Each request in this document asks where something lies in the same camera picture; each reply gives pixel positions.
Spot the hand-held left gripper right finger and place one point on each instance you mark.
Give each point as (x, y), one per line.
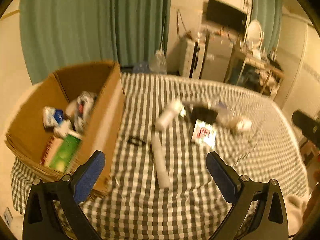
(222, 177)

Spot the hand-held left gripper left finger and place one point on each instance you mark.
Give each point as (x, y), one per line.
(92, 170)

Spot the green package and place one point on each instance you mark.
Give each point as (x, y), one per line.
(66, 152)

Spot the white red sachet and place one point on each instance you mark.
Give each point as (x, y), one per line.
(203, 133)

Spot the small white jar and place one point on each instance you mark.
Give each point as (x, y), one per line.
(243, 125)

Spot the brown cardboard box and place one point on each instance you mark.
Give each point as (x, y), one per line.
(105, 110)

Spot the clear plastic bottle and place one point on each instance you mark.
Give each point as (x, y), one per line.
(225, 116)

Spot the white tube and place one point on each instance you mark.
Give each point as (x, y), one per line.
(161, 160)

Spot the black wallet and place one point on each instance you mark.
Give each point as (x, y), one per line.
(203, 115)

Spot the white plastic bottle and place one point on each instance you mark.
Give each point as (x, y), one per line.
(168, 115)

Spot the checked blanket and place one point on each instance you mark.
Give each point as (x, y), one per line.
(175, 205)

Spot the white dressing table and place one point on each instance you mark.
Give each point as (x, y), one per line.
(255, 62)

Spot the oval white table mirror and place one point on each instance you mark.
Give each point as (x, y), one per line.
(254, 31)

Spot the grey small fridge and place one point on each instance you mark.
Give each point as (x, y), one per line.
(217, 60)

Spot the narrow green curtain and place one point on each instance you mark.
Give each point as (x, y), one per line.
(267, 12)

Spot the clear water jug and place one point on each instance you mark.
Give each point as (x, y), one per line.
(158, 62)

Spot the wide green curtain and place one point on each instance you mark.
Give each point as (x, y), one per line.
(87, 25)

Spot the white wall socket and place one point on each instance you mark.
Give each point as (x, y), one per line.
(7, 216)

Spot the black wall television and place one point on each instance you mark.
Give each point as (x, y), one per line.
(225, 12)

